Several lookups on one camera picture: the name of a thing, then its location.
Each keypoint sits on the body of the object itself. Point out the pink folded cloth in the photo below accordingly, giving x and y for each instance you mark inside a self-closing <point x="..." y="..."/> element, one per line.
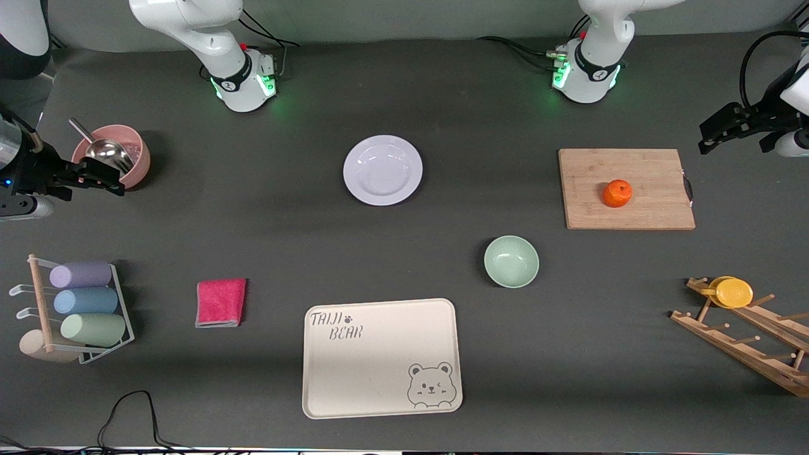
<point x="220" y="303"/>

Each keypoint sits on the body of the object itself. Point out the pink bowl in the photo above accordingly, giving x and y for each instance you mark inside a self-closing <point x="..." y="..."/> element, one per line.
<point x="136" y="148"/>

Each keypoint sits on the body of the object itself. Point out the blue cup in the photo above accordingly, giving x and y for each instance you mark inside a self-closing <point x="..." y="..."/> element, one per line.
<point x="85" y="301"/>

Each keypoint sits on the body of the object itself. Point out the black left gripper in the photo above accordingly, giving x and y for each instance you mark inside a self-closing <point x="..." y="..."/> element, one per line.
<point x="760" y="118"/>

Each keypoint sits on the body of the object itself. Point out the purple cup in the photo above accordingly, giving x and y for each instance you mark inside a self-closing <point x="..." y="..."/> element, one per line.
<point x="81" y="275"/>

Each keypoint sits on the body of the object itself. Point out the light green bowl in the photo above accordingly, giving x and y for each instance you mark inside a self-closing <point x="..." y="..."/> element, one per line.
<point x="511" y="261"/>

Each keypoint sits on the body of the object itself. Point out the beige cup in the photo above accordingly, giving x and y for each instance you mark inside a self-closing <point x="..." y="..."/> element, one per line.
<point x="35" y="346"/>

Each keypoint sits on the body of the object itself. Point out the white round plate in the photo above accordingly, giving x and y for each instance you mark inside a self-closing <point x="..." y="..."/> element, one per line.
<point x="382" y="170"/>

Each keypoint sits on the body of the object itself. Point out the metal scoop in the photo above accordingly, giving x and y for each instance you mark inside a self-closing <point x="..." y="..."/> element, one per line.
<point x="107" y="151"/>

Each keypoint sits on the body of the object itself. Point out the yellow cup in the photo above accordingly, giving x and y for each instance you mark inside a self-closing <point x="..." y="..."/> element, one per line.
<point x="732" y="292"/>

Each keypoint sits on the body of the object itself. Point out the beige bear print tray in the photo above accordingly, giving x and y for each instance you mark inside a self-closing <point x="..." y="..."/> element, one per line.
<point x="379" y="360"/>

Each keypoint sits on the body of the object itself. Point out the wooden cutting board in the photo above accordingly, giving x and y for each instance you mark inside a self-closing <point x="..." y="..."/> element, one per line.
<point x="626" y="189"/>

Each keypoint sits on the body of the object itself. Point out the wooden peg drying rack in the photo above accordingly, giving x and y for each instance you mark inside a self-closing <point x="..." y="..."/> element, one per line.
<point x="746" y="344"/>

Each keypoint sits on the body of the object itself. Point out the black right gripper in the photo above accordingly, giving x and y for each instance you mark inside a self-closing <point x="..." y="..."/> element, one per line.
<point x="33" y="169"/>

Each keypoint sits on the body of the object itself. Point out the green cup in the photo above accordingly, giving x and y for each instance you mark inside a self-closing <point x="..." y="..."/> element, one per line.
<point x="93" y="329"/>

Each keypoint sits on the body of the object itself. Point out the orange fruit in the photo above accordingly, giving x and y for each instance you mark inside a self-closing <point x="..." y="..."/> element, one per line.
<point x="617" y="193"/>

